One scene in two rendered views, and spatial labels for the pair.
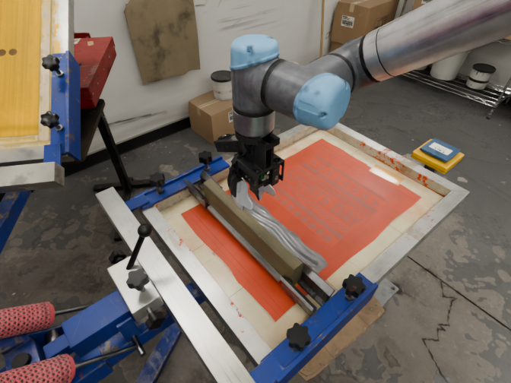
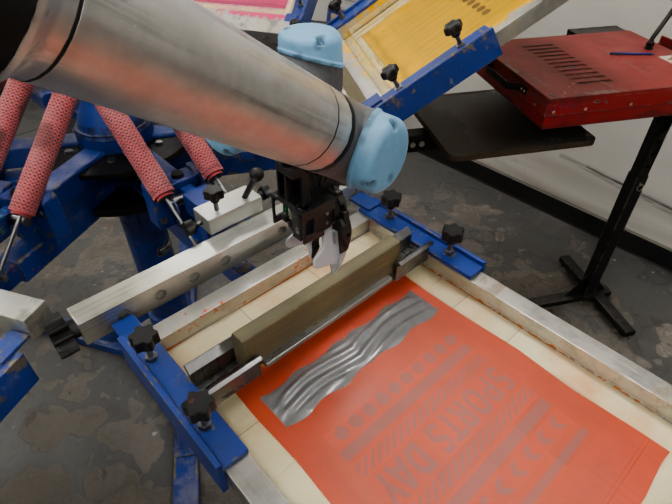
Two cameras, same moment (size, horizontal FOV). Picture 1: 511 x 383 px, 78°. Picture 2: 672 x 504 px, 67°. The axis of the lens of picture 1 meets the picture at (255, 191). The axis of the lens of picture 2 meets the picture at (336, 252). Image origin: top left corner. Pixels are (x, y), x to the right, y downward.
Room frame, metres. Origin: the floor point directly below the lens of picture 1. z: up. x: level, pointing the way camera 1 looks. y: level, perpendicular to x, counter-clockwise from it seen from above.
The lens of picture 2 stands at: (0.49, -0.60, 1.65)
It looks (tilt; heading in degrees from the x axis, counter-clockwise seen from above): 40 degrees down; 87
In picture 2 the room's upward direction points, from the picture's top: straight up
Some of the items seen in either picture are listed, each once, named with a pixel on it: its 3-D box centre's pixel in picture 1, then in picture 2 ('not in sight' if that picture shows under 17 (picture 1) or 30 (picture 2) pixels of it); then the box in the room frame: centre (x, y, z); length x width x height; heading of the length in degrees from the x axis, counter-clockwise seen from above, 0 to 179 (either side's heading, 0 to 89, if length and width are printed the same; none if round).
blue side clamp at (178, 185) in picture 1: (185, 186); (416, 244); (0.71, 0.21, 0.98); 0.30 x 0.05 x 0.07; 129
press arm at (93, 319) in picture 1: (114, 312); (217, 214); (0.29, 0.29, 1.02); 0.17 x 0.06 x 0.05; 129
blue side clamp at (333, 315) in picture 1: (322, 326); (180, 399); (0.28, -0.14, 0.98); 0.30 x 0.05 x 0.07; 129
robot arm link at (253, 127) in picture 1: (255, 118); not in sight; (0.50, 0.00, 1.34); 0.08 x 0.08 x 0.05
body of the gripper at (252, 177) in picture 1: (256, 156); (310, 190); (0.49, 0.00, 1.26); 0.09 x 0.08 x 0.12; 40
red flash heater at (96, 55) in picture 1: (52, 70); (595, 73); (1.38, 0.90, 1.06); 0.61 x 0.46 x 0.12; 9
